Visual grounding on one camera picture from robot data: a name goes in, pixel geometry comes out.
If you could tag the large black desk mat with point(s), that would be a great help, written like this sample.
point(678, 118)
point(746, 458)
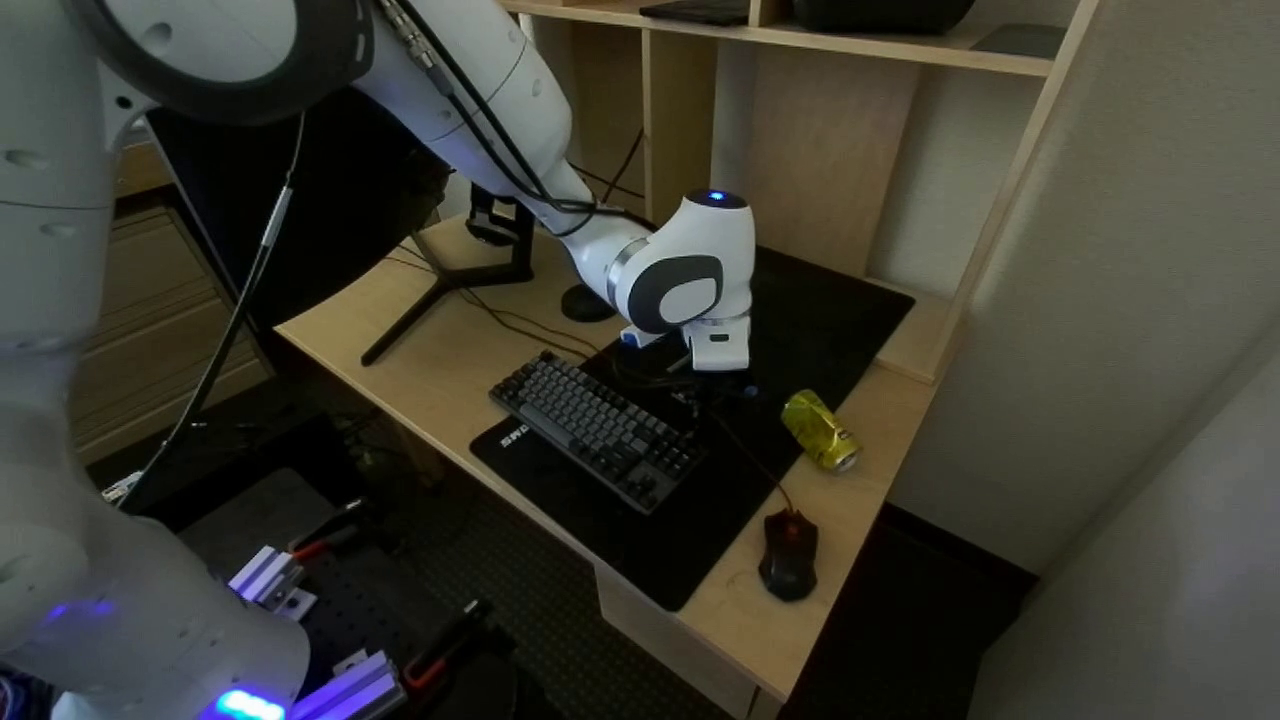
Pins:
point(811, 329)

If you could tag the wooden shelf unit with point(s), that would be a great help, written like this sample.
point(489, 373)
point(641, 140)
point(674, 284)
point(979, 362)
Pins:
point(804, 126)

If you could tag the black monitor stand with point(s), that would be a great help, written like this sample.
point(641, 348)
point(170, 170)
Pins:
point(493, 223)

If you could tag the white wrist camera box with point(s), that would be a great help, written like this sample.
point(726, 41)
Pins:
point(720, 345)

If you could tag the wooden cabinet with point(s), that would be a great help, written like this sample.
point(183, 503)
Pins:
point(160, 315)

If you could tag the curved black monitor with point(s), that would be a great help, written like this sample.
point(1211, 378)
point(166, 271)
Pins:
point(363, 183)

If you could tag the black computer mouse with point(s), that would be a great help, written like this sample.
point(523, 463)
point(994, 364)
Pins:
point(790, 552)

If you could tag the yellow crumpled can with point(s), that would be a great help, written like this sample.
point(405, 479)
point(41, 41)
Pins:
point(817, 430)

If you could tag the grey mechanical keyboard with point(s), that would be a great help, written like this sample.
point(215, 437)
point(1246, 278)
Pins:
point(607, 435)

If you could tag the black box on shelf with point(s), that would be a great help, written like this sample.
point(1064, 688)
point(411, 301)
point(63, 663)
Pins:
point(916, 17)

